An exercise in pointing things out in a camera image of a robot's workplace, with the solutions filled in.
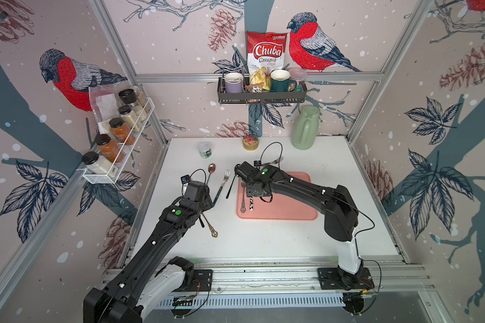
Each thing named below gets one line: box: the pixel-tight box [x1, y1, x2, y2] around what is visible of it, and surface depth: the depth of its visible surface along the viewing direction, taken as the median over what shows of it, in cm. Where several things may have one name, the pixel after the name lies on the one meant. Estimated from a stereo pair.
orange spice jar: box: [94, 133, 126, 164], surface depth 68 cm
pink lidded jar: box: [288, 67, 308, 93], surface depth 87 cm
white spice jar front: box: [81, 151, 119, 177], surface depth 62 cm
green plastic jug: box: [291, 104, 320, 151], surface depth 103 cm
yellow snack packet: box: [249, 66, 271, 91], surface depth 87 cm
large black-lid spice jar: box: [118, 88, 139, 107], surface depth 80 cm
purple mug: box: [224, 72, 244, 94], surface depth 84 cm
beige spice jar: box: [118, 104, 143, 132], surface depth 78 cm
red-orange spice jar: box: [108, 117, 137, 146], surface depth 73 cm
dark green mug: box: [270, 69, 298, 93], surface depth 85 cm
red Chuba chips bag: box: [246, 30, 288, 75], surface depth 81 cm
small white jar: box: [198, 141, 213, 159], surface depth 113 cm
